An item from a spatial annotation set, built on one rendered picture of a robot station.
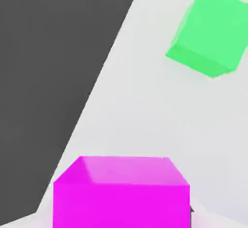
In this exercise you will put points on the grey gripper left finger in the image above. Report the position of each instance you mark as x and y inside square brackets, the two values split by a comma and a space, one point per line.
[48, 221]

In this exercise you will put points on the small magenta cube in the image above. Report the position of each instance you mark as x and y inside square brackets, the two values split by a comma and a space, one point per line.
[121, 202]

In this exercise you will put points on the small green cube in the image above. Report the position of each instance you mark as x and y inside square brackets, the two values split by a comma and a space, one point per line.
[211, 32]

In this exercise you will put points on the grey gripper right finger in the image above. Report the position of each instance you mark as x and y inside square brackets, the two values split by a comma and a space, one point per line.
[193, 220]

